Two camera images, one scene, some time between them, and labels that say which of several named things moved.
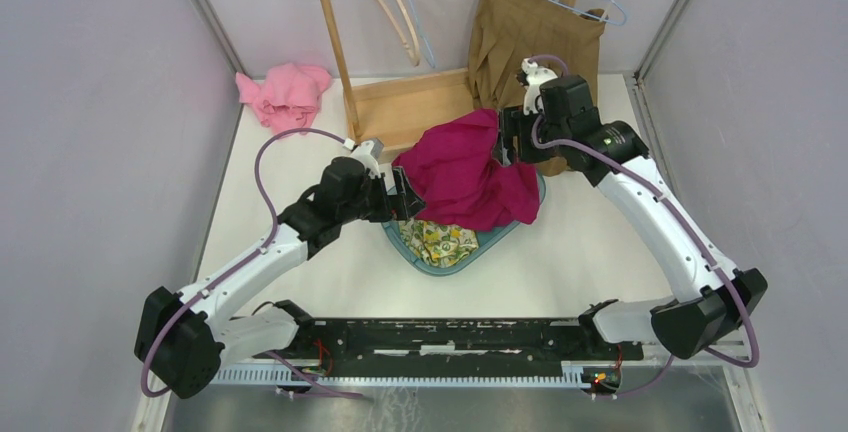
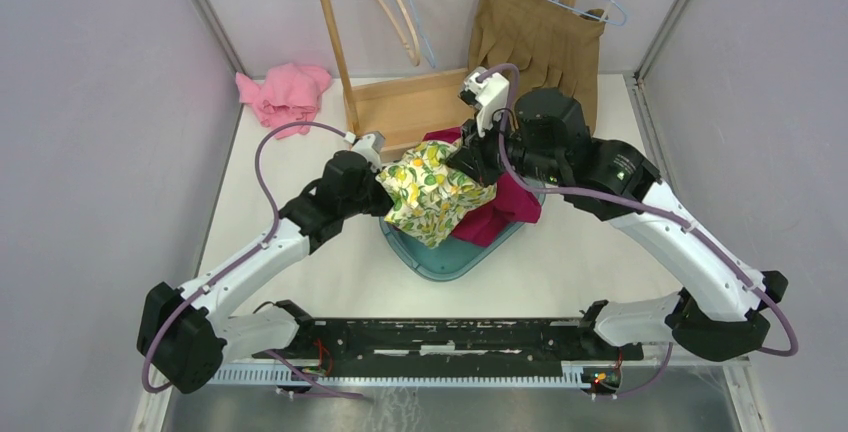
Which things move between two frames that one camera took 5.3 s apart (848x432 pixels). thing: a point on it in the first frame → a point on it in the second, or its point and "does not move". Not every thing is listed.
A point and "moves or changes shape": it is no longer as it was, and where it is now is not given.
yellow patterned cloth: (440, 244) → (429, 196)
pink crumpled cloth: (288, 98) does not move
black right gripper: (513, 122) → (472, 155)
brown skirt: (516, 23) does not move
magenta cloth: (452, 169) moves or changes shape
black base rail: (558, 340) does not move
